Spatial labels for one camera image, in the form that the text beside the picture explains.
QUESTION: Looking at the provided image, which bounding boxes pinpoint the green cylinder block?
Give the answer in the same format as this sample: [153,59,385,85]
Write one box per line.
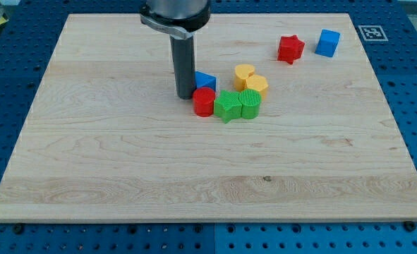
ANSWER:
[238,89,262,119]

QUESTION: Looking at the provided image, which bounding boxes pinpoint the wooden board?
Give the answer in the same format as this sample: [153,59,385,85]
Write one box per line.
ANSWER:
[0,13,417,224]

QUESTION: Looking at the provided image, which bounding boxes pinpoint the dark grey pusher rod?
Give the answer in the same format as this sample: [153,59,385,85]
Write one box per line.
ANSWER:
[170,36,196,99]

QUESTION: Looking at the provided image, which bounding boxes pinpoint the yellow heart block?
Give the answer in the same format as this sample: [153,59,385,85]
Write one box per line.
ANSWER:
[234,64,255,92]

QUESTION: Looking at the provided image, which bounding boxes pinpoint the red star block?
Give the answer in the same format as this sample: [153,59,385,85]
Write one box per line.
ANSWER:
[277,35,305,65]

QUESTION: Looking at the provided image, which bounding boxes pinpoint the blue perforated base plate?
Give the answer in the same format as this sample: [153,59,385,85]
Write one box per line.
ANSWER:
[0,0,417,253]

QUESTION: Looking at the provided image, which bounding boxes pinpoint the white fiducial marker tag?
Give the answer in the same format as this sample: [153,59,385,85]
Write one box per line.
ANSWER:
[358,25,388,42]

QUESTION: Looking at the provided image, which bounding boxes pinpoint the yellow hexagon block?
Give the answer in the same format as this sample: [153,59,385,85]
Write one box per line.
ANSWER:
[245,75,269,99]

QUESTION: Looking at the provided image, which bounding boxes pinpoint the red cylinder block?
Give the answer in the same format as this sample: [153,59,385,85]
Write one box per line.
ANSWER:
[193,87,216,117]

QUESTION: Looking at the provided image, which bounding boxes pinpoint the green star block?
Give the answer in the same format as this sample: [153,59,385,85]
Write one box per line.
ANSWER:
[214,90,243,123]

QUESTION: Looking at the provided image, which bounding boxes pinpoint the blue cube block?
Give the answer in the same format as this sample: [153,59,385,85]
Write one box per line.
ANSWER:
[315,29,341,57]

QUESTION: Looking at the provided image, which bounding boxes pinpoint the blue triangle block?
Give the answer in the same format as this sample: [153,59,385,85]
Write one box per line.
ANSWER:
[195,71,217,91]

